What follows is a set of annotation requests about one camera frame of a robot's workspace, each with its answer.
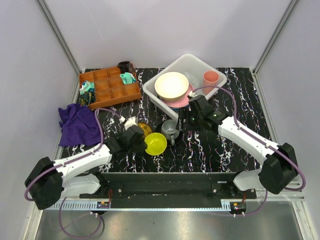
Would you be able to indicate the pink plastic cup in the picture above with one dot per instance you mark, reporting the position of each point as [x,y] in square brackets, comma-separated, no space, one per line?
[210,78]

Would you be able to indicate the purple cloth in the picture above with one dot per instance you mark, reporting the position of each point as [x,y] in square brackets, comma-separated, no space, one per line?
[78,126]

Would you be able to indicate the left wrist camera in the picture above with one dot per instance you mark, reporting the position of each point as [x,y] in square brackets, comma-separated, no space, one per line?
[131,121]

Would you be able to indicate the cream white bowl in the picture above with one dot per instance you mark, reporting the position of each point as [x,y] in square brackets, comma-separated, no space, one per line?
[171,86]

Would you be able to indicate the black saucer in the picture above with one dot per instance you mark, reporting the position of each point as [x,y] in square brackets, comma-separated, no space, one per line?
[169,144]

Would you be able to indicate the grey ceramic mug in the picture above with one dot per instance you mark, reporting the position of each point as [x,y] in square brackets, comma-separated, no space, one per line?
[169,130]

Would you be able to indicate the mint green rolled cloth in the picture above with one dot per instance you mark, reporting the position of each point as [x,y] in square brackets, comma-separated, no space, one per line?
[127,78]

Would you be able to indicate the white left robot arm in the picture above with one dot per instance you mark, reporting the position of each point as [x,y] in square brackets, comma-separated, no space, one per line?
[49,181]

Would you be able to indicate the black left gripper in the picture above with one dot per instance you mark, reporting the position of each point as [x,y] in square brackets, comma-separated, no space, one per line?
[142,147]

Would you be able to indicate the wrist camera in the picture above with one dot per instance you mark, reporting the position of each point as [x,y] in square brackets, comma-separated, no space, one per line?
[191,95]
[131,121]

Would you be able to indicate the dark brown cup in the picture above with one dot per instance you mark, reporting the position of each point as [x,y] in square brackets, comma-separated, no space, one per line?
[126,67]

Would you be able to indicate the teal ceramic floral plate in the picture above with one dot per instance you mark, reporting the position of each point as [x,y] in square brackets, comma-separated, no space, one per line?
[175,109]

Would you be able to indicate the amber transparent plate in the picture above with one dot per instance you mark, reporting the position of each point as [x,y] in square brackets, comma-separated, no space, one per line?
[146,128]

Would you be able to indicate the yellow plastic bowl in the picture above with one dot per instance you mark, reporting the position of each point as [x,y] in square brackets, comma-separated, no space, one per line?
[156,144]

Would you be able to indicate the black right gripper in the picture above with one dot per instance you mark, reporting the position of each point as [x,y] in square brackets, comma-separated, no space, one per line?
[182,115]

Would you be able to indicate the translucent white plastic bin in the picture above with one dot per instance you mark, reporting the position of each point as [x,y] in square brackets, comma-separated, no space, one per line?
[190,66]

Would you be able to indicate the pink plastic plate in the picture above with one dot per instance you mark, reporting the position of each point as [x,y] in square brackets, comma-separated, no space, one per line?
[181,102]

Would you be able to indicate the orange wooden divided tray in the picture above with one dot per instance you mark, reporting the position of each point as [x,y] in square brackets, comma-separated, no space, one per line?
[109,88]

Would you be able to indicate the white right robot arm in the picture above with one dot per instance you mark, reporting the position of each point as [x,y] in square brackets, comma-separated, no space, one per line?
[278,162]

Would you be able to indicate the teal white patterned cloth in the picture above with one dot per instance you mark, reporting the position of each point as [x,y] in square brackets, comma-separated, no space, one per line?
[87,86]

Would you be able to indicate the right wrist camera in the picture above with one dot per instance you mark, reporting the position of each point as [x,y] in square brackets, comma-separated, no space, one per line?
[191,95]

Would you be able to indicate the dark green patterned cloth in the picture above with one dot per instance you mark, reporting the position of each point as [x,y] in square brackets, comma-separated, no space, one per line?
[87,98]

